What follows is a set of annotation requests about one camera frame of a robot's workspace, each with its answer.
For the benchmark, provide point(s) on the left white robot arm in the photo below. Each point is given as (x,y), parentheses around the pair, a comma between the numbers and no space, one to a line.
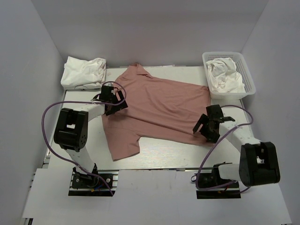
(71,132)

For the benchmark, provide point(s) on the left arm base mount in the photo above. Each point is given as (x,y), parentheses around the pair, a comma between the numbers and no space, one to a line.
(85,185)

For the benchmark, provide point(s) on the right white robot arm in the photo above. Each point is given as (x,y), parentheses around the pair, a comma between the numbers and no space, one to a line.
(258,163)

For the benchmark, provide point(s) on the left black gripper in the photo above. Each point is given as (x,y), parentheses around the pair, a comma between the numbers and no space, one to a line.
(116,108)

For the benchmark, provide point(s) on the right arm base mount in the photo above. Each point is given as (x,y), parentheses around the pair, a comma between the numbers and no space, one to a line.
(218,188)

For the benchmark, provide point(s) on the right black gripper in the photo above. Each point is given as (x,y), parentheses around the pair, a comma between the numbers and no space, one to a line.
(211,137)

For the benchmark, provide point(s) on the white plastic basket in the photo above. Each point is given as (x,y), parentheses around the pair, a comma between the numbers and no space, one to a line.
(241,68)

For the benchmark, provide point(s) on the pink t-shirt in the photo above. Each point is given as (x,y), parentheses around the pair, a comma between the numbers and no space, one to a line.
(157,108)

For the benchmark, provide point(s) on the folded white t-shirt stack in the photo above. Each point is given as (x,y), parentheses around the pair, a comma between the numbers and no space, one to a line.
(82,74)

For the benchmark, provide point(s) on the crumpled white t-shirts in basket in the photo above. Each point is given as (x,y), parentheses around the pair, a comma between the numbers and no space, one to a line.
(224,77)

